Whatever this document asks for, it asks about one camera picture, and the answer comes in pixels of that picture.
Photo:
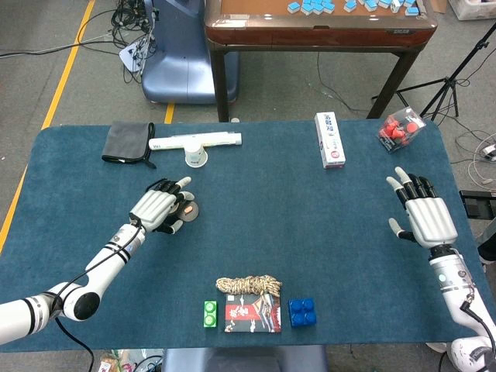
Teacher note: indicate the white purple toothpaste box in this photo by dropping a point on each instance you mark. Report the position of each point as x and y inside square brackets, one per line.
[329, 139]

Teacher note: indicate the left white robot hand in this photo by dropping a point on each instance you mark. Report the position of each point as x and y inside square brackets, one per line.
[153, 207]

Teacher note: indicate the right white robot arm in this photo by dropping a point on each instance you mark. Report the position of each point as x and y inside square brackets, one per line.
[451, 283]

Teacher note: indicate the white face-up mahjong tile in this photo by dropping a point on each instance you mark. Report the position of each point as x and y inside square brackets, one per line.
[395, 5]

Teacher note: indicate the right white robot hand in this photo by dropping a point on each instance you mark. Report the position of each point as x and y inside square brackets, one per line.
[430, 221]

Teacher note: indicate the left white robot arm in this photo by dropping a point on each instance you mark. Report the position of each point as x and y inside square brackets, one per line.
[104, 259]

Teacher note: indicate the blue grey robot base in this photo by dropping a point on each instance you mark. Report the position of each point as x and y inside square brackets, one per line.
[178, 69]

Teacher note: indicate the black teapot lid wooden knob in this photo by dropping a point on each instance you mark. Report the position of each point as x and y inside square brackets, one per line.
[192, 215]

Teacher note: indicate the white paper cup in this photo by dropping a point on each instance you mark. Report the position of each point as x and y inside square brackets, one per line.
[195, 156]

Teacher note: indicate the brown mahjong table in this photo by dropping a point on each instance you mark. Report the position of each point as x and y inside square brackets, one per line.
[310, 36]

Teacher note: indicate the green building block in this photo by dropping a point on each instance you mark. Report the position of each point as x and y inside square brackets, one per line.
[210, 314]

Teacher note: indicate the long white roll box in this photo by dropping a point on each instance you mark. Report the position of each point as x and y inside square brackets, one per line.
[221, 138]

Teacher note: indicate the dark grey robot body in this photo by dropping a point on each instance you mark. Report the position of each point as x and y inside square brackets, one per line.
[244, 360]

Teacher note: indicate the clear box of red capsules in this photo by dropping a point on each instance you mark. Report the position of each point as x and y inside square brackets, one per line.
[399, 131]

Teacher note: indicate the grey folded cloth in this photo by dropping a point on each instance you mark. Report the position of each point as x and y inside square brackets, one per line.
[124, 141]

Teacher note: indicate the white power strip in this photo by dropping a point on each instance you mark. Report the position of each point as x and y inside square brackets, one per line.
[131, 58]

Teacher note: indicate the blue building block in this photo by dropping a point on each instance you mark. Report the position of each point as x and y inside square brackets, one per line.
[302, 313]

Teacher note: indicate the colourful snack bags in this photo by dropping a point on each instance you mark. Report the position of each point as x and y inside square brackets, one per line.
[112, 362]

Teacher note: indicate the black tripod stand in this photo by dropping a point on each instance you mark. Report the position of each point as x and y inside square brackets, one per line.
[449, 83]

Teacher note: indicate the red black book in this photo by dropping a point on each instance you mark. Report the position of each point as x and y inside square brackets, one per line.
[248, 317]

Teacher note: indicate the blue felt table mat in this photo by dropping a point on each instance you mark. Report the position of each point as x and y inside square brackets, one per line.
[271, 213]

